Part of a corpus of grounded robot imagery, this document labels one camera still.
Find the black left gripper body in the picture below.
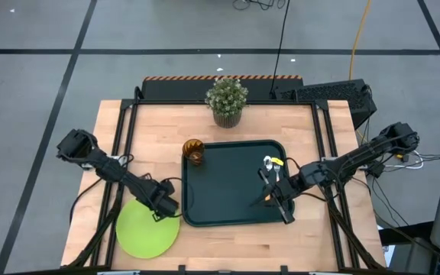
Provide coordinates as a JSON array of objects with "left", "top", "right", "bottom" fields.
[{"left": 142, "top": 177, "right": 180, "bottom": 220}]

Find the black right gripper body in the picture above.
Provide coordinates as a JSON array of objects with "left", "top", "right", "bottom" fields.
[{"left": 258, "top": 167, "right": 307, "bottom": 225}]

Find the lime green round plate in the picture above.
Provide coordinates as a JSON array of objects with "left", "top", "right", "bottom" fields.
[{"left": 115, "top": 198, "right": 181, "bottom": 260}]

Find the spoon with yellow handle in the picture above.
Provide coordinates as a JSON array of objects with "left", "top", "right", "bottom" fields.
[{"left": 262, "top": 154, "right": 285, "bottom": 172}]

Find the dark green serving tray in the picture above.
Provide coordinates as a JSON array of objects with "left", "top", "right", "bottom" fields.
[{"left": 180, "top": 139, "right": 296, "bottom": 228}]

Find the amber ribbed glass cup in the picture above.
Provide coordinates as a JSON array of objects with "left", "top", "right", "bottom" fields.
[{"left": 182, "top": 138, "right": 205, "bottom": 167}]

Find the black computer tower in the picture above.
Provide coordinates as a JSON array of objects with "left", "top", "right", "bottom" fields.
[{"left": 274, "top": 79, "right": 377, "bottom": 130}]

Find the artificial plant in ribbed pot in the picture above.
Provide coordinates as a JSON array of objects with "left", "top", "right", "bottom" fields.
[{"left": 204, "top": 77, "right": 250, "bottom": 129}]

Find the black hazard-striped floor mat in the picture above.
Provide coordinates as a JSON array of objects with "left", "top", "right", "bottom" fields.
[{"left": 141, "top": 75, "right": 304, "bottom": 101}]

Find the black hanging cable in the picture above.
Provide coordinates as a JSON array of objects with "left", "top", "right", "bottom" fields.
[{"left": 269, "top": 0, "right": 291, "bottom": 96}]

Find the yellow hanging cable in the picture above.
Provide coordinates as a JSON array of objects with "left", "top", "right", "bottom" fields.
[{"left": 348, "top": 0, "right": 373, "bottom": 81}]

